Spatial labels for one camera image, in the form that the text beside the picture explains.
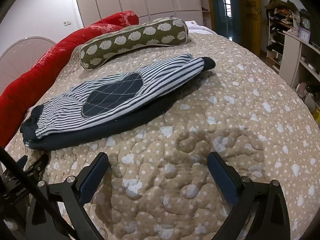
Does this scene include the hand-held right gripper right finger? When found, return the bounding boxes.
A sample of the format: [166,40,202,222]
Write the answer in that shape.
[207,151,292,240]

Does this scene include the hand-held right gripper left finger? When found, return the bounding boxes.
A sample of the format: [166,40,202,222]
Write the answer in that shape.
[25,152,111,240]

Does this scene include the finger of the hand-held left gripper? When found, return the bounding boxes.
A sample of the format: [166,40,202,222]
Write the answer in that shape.
[24,153,50,180]

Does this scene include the striped pants with navy patch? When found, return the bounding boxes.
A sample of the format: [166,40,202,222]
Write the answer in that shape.
[19,53,217,151]

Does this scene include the beige quilted bedspread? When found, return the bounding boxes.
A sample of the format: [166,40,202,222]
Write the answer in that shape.
[5,21,320,240]

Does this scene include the red quilt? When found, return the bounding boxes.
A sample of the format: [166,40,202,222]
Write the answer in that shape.
[0,10,139,148]

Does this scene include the pink headboard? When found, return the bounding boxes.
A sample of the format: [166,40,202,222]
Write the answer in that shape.
[0,36,57,94]

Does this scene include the white shelf unit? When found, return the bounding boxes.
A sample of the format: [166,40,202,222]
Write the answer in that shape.
[265,10,320,93]

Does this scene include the olive pillow with white print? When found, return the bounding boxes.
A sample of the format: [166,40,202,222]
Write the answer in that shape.
[79,17,189,72]

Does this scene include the white bed sheet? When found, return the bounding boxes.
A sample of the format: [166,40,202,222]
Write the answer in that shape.
[186,20,218,36]

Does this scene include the yellow wooden door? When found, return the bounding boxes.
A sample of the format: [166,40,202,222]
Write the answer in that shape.
[237,0,263,55]

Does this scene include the purple clock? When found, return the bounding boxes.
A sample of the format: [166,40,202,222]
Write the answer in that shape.
[299,27,311,43]

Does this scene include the window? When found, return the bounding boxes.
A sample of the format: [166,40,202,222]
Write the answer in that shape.
[223,0,232,18]

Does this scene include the black clock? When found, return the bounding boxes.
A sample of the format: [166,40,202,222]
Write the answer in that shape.
[300,11,312,30]

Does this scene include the pile of clothes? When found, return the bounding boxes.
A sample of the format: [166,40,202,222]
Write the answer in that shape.
[265,0,300,22]

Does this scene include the black cable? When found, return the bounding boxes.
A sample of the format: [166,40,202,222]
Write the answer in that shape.
[0,146,78,240]

